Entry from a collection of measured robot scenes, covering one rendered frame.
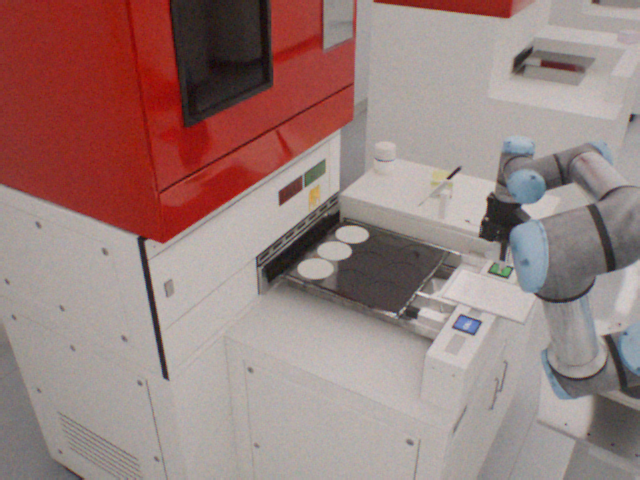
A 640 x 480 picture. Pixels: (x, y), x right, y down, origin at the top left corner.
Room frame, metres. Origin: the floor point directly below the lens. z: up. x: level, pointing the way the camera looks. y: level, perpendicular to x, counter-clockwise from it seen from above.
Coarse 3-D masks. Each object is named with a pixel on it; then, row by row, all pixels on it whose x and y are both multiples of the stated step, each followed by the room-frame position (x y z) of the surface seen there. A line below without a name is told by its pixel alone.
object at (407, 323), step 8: (288, 280) 1.45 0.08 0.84; (296, 288) 1.44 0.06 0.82; (304, 288) 1.42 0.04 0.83; (320, 296) 1.40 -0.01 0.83; (328, 296) 1.38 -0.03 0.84; (336, 304) 1.37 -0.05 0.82; (344, 304) 1.35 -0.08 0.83; (352, 304) 1.34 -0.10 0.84; (360, 312) 1.33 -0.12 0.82; (368, 312) 1.32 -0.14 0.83; (384, 320) 1.29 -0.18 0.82; (392, 320) 1.28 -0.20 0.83; (400, 320) 1.27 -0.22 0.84; (408, 320) 1.26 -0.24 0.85; (416, 320) 1.26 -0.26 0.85; (408, 328) 1.25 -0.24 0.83; (424, 336) 1.23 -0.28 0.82
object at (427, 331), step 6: (462, 264) 1.48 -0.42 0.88; (456, 270) 1.45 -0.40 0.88; (474, 270) 1.45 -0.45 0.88; (480, 270) 1.45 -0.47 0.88; (450, 282) 1.39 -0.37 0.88; (444, 288) 1.36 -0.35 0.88; (432, 306) 1.28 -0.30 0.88; (438, 312) 1.26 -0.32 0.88; (444, 312) 1.26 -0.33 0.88; (420, 324) 1.21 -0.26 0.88; (420, 330) 1.20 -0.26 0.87; (426, 330) 1.19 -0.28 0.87; (432, 330) 1.18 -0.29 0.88; (426, 336) 1.19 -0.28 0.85; (432, 336) 1.18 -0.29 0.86
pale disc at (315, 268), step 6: (312, 258) 1.48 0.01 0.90; (318, 258) 1.48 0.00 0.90; (300, 264) 1.45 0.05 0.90; (306, 264) 1.45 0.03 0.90; (312, 264) 1.45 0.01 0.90; (318, 264) 1.45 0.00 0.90; (324, 264) 1.45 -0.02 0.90; (330, 264) 1.45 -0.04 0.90; (300, 270) 1.42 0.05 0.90; (306, 270) 1.42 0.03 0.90; (312, 270) 1.42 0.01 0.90; (318, 270) 1.42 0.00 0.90; (324, 270) 1.42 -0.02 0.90; (330, 270) 1.42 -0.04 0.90; (306, 276) 1.39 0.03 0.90; (312, 276) 1.39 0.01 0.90; (318, 276) 1.39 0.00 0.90; (324, 276) 1.39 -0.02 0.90
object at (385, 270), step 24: (336, 240) 1.58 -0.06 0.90; (384, 240) 1.58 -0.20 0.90; (408, 240) 1.58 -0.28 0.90; (336, 264) 1.45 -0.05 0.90; (360, 264) 1.45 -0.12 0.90; (384, 264) 1.45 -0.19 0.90; (408, 264) 1.45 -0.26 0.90; (432, 264) 1.45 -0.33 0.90; (336, 288) 1.33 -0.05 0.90; (360, 288) 1.33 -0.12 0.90; (384, 288) 1.33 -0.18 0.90; (408, 288) 1.33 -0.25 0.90
